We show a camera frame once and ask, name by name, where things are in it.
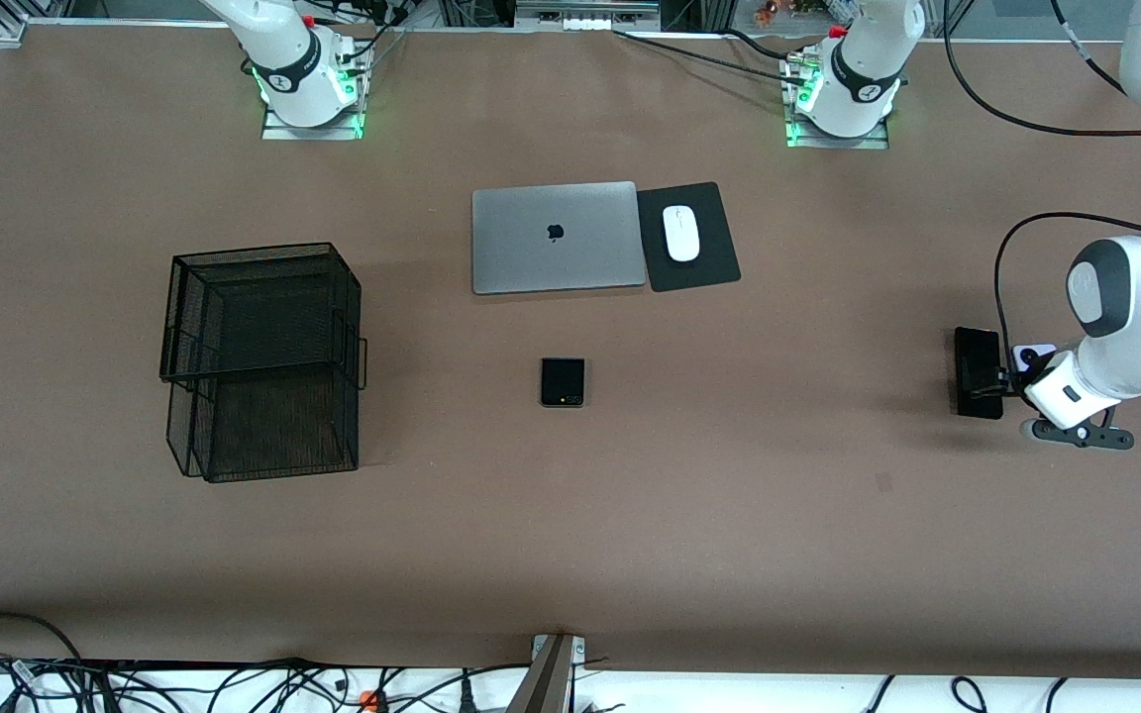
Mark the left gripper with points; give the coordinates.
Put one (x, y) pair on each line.
(1005, 380)

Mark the long black smartphone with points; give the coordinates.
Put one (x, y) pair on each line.
(972, 347)

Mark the small black flip phone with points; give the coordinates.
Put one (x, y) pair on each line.
(563, 381)

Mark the lilac flip phone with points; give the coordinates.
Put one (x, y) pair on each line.
(1031, 355)

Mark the black mouse pad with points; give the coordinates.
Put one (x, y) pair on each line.
(714, 262)

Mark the white computer mouse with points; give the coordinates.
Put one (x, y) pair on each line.
(681, 236)

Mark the silver closed laptop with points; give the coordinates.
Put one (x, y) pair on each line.
(531, 248)

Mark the grey power strip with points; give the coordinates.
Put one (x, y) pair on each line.
(585, 20)

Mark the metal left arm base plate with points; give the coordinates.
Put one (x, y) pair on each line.
(868, 143)

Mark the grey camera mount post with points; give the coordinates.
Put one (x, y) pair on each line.
(546, 683)

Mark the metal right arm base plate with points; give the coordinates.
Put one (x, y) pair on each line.
(283, 132)

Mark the aluminium frame corner bracket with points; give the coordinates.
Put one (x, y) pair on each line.
(11, 30)

